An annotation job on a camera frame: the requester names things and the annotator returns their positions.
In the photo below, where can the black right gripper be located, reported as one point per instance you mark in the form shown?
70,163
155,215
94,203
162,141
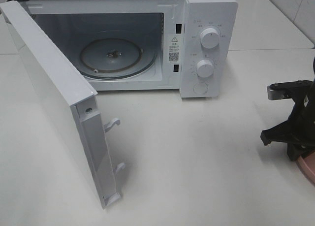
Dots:
303,128

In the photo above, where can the pink plate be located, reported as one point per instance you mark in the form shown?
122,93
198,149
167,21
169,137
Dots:
307,165

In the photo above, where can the round door release button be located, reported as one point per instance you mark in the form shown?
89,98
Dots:
200,88

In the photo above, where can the white microwave door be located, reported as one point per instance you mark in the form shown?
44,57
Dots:
67,98

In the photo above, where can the white lower timer knob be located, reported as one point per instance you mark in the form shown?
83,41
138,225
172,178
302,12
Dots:
205,68

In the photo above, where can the white upper power knob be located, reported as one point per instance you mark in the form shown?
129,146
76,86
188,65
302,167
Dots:
210,37

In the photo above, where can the white microwave oven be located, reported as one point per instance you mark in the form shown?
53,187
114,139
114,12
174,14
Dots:
72,24

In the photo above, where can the warning label sticker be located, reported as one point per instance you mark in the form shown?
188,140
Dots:
174,45

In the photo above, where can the glass microwave turntable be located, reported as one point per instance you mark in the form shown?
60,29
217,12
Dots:
115,58

